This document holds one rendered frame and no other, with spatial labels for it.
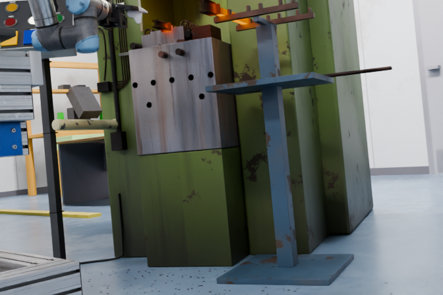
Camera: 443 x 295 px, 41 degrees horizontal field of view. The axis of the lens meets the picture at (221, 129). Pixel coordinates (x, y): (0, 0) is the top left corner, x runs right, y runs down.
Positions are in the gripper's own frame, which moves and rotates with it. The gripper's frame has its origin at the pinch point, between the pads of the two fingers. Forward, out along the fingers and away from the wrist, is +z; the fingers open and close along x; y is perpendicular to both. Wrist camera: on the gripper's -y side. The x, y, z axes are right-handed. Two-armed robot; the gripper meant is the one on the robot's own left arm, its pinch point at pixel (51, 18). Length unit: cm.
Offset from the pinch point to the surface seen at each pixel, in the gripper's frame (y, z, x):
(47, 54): -5.6, 15.9, 5.2
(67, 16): 10.1, 10.4, -4.2
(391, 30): 210, 278, -275
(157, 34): -4.4, 9.8, -42.5
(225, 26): 22, 38, -75
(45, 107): -19.7, 34.1, 9.8
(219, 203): -75, 32, -61
